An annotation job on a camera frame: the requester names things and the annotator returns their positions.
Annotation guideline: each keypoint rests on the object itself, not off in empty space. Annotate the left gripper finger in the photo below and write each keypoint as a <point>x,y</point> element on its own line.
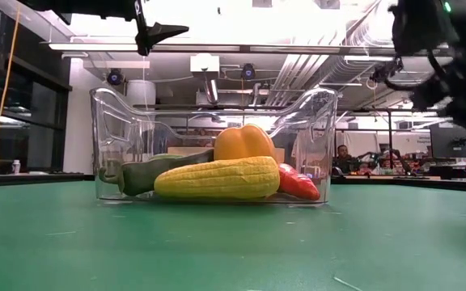
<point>162,32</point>

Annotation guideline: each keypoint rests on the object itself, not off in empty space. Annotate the light green cucumber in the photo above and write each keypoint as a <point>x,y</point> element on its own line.
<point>166,156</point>

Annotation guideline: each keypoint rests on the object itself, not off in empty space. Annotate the dark green chili pepper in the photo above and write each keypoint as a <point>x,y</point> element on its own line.
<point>140,178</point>

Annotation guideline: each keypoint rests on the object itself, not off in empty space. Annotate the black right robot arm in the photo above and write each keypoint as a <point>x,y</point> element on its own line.
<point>419,24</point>

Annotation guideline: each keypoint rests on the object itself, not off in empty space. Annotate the overhead light bar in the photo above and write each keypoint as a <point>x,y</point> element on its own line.
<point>196,47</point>

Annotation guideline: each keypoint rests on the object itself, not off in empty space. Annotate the white ceiling box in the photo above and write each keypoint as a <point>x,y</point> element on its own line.
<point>204,64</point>

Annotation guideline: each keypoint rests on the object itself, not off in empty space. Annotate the black flat monitor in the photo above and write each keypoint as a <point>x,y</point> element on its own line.
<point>451,141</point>

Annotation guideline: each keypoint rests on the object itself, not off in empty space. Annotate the black ceiling spotlight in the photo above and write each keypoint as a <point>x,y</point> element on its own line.
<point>114,77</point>
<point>384,72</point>
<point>248,71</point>

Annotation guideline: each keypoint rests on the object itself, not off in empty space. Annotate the thin black pole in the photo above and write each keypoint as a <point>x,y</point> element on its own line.
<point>390,137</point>

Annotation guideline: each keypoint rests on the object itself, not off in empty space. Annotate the clear plastic bin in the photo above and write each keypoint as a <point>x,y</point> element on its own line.
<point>111,121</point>

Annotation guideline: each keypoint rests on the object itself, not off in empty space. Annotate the small black robot arms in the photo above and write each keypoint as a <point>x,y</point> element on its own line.
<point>382,161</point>

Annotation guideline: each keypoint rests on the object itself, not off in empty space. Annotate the yellow bell pepper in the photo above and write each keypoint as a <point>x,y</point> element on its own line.
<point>243,141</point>

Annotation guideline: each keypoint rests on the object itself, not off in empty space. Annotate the person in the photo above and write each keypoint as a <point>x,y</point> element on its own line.
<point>343,157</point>

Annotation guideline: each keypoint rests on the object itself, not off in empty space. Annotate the silver ceiling ducts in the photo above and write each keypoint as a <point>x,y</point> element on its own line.
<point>297,77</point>

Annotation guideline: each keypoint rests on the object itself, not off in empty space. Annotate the yellow corn cob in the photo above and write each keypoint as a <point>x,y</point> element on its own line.
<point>217,178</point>

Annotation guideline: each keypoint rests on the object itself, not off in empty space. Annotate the small white bottle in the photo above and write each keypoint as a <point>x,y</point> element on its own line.
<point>15,166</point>

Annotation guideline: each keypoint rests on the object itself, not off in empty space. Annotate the orange red carrot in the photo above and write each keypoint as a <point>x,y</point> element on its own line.
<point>297,184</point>

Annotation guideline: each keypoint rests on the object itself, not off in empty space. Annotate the green table mat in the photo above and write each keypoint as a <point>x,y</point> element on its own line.
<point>233,242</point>

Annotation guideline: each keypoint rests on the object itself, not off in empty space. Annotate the white cylindrical duct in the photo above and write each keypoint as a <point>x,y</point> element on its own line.
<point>141,95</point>

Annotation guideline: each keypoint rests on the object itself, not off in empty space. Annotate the black aluminium table frame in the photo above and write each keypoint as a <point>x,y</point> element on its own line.
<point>35,180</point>

